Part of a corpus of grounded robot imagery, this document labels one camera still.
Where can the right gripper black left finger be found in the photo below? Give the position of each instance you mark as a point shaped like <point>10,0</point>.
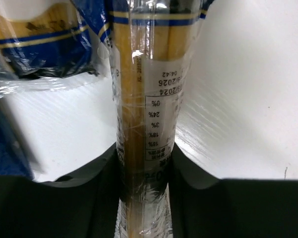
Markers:
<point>81,204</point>

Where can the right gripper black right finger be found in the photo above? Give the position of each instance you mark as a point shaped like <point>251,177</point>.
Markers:
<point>203,206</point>

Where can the spaghetti bag with white label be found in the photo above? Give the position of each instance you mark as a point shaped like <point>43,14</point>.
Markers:
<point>50,38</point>

